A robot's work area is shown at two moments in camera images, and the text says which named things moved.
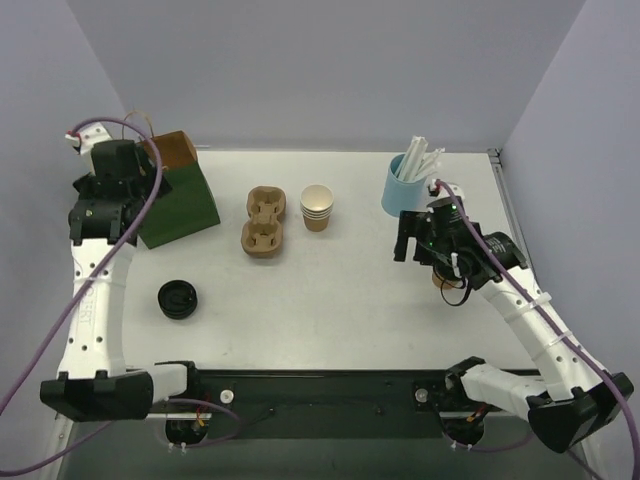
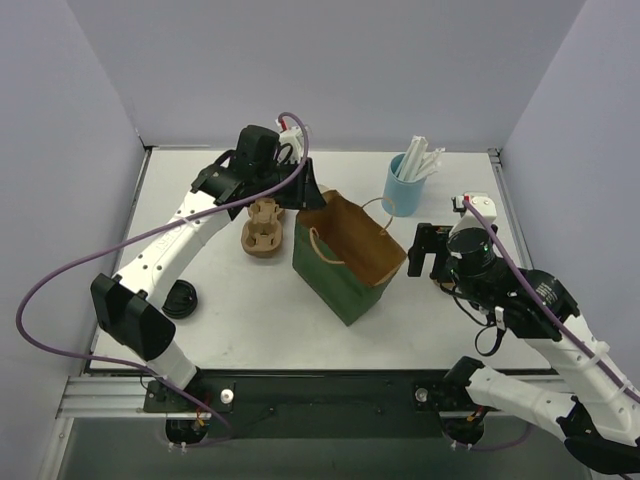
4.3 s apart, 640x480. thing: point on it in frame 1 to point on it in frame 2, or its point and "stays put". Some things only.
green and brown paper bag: x=187 y=207 to x=342 y=254
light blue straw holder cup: x=400 y=195 stays put
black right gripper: x=412 y=234 to x=427 y=247
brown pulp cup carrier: x=261 y=239 stays put
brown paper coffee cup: x=445 y=284 stays put
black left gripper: x=151 y=176 to x=304 y=185
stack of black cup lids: x=177 y=299 stays put
